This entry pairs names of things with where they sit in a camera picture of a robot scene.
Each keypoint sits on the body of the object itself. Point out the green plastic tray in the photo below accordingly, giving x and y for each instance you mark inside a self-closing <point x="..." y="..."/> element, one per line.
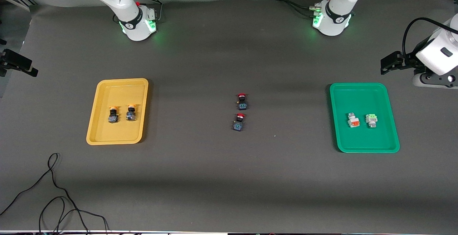
<point x="343" y="142"/>

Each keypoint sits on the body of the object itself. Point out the green button orange contact block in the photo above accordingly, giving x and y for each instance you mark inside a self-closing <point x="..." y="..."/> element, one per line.
<point x="354" y="123"/>

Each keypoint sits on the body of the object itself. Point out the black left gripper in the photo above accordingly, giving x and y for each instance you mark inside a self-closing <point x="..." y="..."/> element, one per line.
<point x="411" y="60"/>

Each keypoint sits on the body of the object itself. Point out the yellow plastic tray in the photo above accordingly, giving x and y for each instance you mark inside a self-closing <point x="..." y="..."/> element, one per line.
<point x="111" y="131"/>

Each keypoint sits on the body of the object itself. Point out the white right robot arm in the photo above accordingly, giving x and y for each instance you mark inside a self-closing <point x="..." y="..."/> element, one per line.
<point x="132" y="24"/>

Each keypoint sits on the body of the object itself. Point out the dark grey table mat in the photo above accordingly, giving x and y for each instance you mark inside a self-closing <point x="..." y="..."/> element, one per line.
<point x="229" y="177"/>

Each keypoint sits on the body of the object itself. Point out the yellow push button switch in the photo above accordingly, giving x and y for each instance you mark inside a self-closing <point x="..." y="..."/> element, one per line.
<point x="131" y="115"/>
<point x="113" y="117"/>

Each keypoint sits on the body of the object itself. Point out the red push button switch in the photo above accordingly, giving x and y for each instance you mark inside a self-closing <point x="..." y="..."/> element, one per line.
<point x="242" y="104"/>
<point x="238" y="125"/>

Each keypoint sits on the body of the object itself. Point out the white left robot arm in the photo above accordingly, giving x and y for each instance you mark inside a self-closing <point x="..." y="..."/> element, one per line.
<point x="336" y="16"/>

